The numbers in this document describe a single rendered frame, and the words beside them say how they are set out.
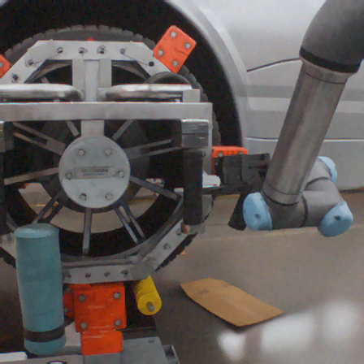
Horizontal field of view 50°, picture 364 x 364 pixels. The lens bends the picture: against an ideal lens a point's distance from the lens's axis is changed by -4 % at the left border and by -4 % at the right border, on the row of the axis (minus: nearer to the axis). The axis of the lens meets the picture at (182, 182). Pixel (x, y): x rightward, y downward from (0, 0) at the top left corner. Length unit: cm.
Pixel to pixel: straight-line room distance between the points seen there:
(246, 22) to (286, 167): 55
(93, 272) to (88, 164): 30
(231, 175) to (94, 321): 47
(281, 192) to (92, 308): 51
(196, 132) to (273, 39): 55
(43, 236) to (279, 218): 45
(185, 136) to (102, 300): 46
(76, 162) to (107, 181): 7
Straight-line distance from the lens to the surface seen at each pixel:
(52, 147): 100
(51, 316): 86
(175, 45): 93
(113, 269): 95
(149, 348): 138
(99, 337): 102
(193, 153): 70
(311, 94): 65
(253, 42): 116
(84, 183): 76
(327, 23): 62
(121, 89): 73
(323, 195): 85
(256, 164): 86
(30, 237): 80
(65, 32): 100
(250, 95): 113
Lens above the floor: 94
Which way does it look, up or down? 8 degrees down
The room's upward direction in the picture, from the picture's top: straight up
